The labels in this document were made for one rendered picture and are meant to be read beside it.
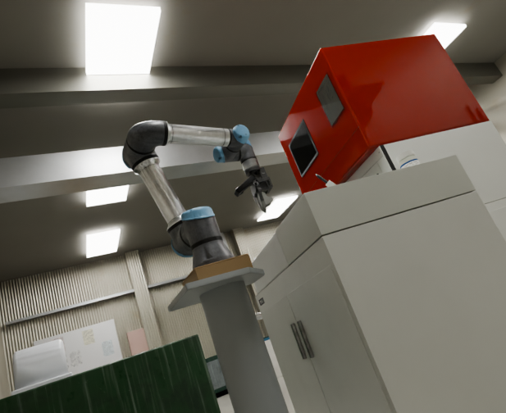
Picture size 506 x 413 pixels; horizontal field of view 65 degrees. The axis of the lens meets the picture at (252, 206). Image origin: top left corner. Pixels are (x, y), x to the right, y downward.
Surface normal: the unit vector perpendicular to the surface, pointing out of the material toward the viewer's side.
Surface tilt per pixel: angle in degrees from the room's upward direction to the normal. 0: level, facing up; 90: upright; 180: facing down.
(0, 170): 90
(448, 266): 90
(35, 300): 90
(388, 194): 90
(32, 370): 80
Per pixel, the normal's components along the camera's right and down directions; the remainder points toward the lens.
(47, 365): 0.30, -0.58
